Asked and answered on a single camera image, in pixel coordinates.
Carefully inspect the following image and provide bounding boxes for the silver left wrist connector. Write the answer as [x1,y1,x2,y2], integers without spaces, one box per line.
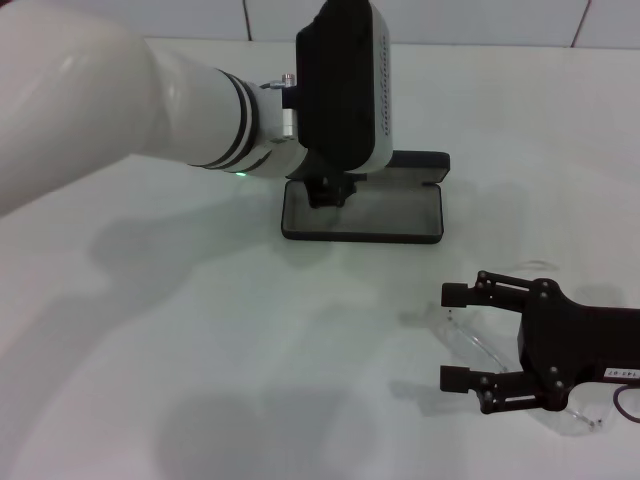
[259,73,297,92]

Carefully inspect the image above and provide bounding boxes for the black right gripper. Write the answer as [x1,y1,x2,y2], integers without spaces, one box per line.
[439,269,640,417]

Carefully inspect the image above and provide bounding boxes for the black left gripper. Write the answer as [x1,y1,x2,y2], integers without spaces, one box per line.
[304,172,359,210]

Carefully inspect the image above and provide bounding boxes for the black glasses case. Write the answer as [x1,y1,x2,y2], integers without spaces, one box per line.
[280,149,451,245]

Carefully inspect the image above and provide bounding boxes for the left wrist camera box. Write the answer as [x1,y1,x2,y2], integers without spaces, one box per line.
[294,0,393,175]

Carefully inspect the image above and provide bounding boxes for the clear white glasses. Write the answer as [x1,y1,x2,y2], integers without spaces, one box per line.
[429,304,616,437]

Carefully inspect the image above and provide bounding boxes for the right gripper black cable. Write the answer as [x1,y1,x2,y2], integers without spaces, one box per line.
[613,385,640,422]

